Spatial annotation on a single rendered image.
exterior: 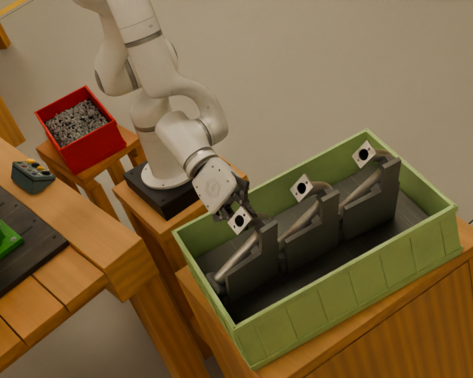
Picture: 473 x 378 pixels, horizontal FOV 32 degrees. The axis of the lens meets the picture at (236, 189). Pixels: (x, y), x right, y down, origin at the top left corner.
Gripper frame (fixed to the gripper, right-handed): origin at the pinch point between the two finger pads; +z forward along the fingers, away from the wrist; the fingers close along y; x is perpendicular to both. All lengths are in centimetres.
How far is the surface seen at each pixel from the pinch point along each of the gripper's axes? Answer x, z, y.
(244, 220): -2.5, 1.7, 1.1
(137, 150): 60, -75, -53
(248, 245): 10.3, 1.0, -9.8
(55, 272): 6, -36, -63
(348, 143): 52, -14, 10
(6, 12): 236, -358, -191
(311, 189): 7.6, 4.7, 13.8
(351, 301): 27.0, 24.3, -6.6
